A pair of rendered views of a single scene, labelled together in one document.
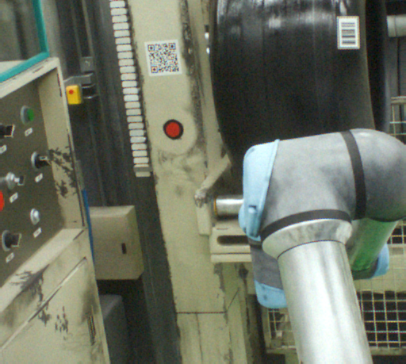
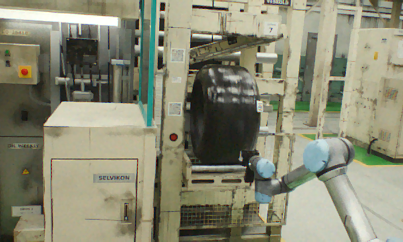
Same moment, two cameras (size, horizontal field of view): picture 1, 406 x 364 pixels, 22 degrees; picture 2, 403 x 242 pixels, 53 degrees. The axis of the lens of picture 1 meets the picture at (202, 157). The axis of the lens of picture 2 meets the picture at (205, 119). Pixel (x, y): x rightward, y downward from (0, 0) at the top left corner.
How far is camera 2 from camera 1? 104 cm
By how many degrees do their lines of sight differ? 30
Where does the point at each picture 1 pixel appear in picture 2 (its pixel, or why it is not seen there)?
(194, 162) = (179, 150)
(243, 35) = (225, 103)
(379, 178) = (352, 154)
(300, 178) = (336, 152)
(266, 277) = (264, 191)
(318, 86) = (249, 124)
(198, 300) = (170, 206)
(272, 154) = (326, 143)
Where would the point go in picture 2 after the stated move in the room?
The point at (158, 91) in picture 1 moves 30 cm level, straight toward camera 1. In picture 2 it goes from (170, 122) to (198, 134)
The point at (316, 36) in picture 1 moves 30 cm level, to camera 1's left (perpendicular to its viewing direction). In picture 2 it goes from (250, 106) to (200, 107)
